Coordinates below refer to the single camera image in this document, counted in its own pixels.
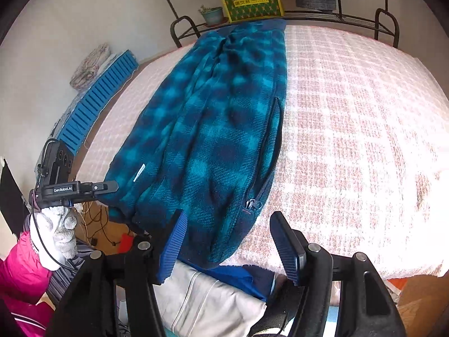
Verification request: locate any light grey cloth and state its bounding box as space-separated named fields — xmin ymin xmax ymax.
xmin=154 ymin=260 xmax=267 ymax=337

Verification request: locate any potted plant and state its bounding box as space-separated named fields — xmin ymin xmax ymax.
xmin=198 ymin=4 xmax=224 ymax=26

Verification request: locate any blue slatted panel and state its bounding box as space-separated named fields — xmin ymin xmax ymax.
xmin=56 ymin=50 xmax=139 ymax=157

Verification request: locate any pink checked bed blanket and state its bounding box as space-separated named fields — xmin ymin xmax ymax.
xmin=75 ymin=24 xmax=449 ymax=279

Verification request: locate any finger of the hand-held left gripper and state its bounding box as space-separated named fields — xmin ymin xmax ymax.
xmin=65 ymin=181 xmax=119 ymax=207

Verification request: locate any black board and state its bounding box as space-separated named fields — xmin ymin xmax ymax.
xmin=0 ymin=163 xmax=30 ymax=236

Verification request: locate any cardboard box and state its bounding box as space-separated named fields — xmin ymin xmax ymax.
xmin=386 ymin=274 xmax=449 ymax=337

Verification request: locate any blue cloth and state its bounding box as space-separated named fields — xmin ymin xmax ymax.
xmin=186 ymin=263 xmax=278 ymax=302

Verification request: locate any person's left hand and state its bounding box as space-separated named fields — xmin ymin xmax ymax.
xmin=30 ymin=205 xmax=78 ymax=272

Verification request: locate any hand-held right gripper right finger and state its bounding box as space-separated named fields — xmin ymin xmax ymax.
xmin=269 ymin=211 xmax=407 ymax=337

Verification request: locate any blue plaid fleece jacket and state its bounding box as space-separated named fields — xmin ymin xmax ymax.
xmin=104 ymin=19 xmax=289 ymax=265

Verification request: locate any red object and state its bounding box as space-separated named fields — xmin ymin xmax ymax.
xmin=119 ymin=233 xmax=136 ymax=253

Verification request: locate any floral folded quilt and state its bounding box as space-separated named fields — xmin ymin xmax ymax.
xmin=69 ymin=43 xmax=112 ymax=90

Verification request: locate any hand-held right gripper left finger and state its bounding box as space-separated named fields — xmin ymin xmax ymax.
xmin=45 ymin=209 xmax=188 ymax=337

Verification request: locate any black metal bed rack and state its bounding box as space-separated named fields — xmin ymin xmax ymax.
xmin=151 ymin=0 xmax=400 ymax=48

